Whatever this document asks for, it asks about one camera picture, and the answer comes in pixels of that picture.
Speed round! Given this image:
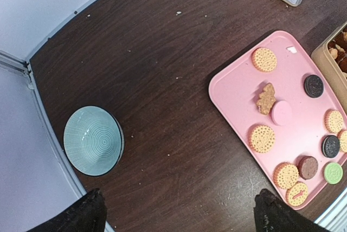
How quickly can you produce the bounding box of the yellow cookie under chip cookie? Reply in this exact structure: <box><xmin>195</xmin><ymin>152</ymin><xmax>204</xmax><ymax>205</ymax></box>
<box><xmin>249</xmin><ymin>125</ymin><xmax>275</xmax><ymax>153</ymax></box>

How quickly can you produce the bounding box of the pale blue ceramic bowl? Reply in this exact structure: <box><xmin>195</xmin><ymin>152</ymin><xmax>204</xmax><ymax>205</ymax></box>
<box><xmin>63</xmin><ymin>106</ymin><xmax>125</xmax><ymax>177</ymax></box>

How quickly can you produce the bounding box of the black sandwich cookie lower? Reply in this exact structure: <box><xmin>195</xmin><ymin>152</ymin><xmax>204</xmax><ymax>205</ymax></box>
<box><xmin>322</xmin><ymin>135</ymin><xmax>340</xmax><ymax>158</ymax></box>

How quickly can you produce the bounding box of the gingerbread brown leaf cookie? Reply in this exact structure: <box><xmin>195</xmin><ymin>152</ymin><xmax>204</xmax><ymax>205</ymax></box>
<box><xmin>256</xmin><ymin>83</ymin><xmax>276</xmax><ymax>115</ymax></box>

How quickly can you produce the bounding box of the black sandwich cookie upper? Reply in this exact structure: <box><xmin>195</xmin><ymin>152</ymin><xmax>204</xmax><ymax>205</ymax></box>
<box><xmin>304</xmin><ymin>75</ymin><xmax>324</xmax><ymax>98</ymax></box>

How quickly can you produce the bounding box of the green sandwich cookie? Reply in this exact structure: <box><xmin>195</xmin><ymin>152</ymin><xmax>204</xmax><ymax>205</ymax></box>
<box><xmin>324</xmin><ymin>162</ymin><xmax>343</xmax><ymax>185</ymax></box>

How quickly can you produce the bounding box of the yellow cookie with pink sword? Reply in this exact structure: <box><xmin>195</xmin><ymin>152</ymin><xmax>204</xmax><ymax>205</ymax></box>
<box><xmin>286</xmin><ymin>182</ymin><xmax>309</xmax><ymax>207</ymax></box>

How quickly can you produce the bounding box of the yellow dotted cookie middle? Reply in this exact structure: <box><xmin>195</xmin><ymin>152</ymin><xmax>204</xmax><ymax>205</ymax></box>
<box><xmin>324</xmin><ymin>110</ymin><xmax>344</xmax><ymax>133</ymax></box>

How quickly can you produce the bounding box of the gold cookie tin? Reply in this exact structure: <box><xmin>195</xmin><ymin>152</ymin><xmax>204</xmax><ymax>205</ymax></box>
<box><xmin>311</xmin><ymin>24</ymin><xmax>346</xmax><ymax>109</ymax></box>

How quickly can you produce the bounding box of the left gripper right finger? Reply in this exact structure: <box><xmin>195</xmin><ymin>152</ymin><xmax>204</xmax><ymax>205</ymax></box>
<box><xmin>254</xmin><ymin>189</ymin><xmax>325</xmax><ymax>232</ymax></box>

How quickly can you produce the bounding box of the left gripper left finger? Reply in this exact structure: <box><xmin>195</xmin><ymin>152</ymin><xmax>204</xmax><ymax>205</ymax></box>
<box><xmin>30</xmin><ymin>189</ymin><xmax>107</xmax><ymax>231</ymax></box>

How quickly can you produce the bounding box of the front aluminium rail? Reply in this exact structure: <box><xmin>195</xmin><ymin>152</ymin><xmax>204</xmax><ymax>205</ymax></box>
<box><xmin>315</xmin><ymin>189</ymin><xmax>347</xmax><ymax>232</ymax></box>

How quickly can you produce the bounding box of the yellow dotted cookie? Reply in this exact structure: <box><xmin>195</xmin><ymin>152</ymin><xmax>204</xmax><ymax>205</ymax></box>
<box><xmin>273</xmin><ymin>163</ymin><xmax>299</xmax><ymax>189</ymax></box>
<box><xmin>324</xmin><ymin>110</ymin><xmax>344</xmax><ymax>133</ymax></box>

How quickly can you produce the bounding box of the brown chocolate cookie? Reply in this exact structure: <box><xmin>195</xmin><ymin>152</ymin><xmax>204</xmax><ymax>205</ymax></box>
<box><xmin>298</xmin><ymin>156</ymin><xmax>318</xmax><ymax>180</ymax></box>

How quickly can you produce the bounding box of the lone yellow sandwich cookie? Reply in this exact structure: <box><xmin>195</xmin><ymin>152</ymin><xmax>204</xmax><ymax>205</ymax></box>
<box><xmin>252</xmin><ymin>47</ymin><xmax>277</xmax><ymax>73</ymax></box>

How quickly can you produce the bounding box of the yellow dotted cookie left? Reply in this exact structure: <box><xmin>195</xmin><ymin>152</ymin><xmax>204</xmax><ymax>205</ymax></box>
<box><xmin>273</xmin><ymin>163</ymin><xmax>299</xmax><ymax>189</ymax></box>

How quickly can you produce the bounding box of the black sandwich cookie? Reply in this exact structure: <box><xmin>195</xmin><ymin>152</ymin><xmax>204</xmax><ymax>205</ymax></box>
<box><xmin>304</xmin><ymin>75</ymin><xmax>324</xmax><ymax>98</ymax></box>
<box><xmin>322</xmin><ymin>135</ymin><xmax>340</xmax><ymax>158</ymax></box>

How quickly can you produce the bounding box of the pink sandwich cookie upper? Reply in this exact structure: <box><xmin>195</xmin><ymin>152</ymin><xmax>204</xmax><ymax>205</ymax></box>
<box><xmin>271</xmin><ymin>100</ymin><xmax>292</xmax><ymax>126</ymax></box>

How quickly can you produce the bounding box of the yellow dotted cookie corner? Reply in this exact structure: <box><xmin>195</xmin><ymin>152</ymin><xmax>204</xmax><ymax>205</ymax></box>
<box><xmin>337</xmin><ymin>130</ymin><xmax>347</xmax><ymax>153</ymax></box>

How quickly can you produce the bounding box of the pink plastic tray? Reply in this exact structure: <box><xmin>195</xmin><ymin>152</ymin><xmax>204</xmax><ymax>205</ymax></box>
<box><xmin>209</xmin><ymin>30</ymin><xmax>343</xmax><ymax>203</ymax></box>

